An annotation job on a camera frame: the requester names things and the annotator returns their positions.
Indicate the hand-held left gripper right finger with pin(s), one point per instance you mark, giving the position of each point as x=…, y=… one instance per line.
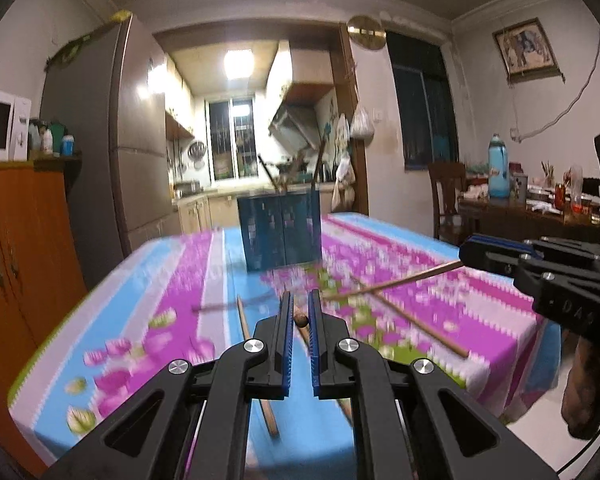
x=315, y=355

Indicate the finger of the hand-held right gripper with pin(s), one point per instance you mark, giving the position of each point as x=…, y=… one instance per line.
x=490, y=259
x=555, y=250

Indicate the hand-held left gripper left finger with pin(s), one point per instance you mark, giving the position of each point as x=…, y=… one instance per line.
x=286, y=350

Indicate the brown wooden chopstick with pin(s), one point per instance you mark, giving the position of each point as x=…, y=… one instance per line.
x=405, y=277
x=319, y=160
x=430, y=331
x=346, y=412
x=243, y=312
x=269, y=174
x=300, y=320

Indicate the blue slotted utensil holder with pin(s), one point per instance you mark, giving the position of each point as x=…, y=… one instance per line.
x=280, y=232

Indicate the person's right forearm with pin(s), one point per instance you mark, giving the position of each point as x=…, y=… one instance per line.
x=585, y=390

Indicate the dark wooden dining table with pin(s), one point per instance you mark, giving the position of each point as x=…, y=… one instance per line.
x=520, y=220

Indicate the printed cup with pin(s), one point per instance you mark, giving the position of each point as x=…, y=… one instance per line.
x=519, y=186

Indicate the wooden chair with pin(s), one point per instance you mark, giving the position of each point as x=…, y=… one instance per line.
x=446, y=200

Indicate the red jar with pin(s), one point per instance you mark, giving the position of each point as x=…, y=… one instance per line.
x=515, y=168

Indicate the blue thermos bottle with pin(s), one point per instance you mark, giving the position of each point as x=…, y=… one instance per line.
x=499, y=167

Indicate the floral striped tablecloth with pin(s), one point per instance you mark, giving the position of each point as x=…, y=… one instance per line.
x=170, y=285

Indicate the beige kitchen base cabinets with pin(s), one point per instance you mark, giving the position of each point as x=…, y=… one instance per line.
x=200, y=212

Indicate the hanging white towel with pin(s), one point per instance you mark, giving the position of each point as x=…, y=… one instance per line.
x=343, y=180

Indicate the dark room window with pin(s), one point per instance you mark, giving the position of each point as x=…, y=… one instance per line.
x=422, y=105

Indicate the white plastic bag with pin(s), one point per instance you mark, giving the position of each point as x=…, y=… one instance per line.
x=361, y=123

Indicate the framed elephant picture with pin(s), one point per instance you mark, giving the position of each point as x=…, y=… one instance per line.
x=525, y=49

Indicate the barred kitchen window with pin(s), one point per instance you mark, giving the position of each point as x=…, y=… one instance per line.
x=232, y=137

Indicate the hanging metal strainer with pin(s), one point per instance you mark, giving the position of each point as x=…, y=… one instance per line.
x=196, y=149

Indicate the steel range hood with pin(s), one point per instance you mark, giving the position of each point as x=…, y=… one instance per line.
x=292, y=125

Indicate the grey refrigerator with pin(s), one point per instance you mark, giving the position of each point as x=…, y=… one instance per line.
x=110, y=150

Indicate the orange wooden cabinet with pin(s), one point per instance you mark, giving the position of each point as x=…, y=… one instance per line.
x=20, y=270

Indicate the square ceiling light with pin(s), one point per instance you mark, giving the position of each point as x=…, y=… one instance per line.
x=239, y=63

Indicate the green container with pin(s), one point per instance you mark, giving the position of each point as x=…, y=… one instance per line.
x=57, y=137

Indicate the white bottle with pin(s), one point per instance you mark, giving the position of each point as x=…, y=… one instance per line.
x=46, y=142

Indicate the white microwave oven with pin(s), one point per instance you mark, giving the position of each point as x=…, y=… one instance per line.
x=0, y=122

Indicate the yellow green cloth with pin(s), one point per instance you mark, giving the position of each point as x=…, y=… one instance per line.
x=80, y=42

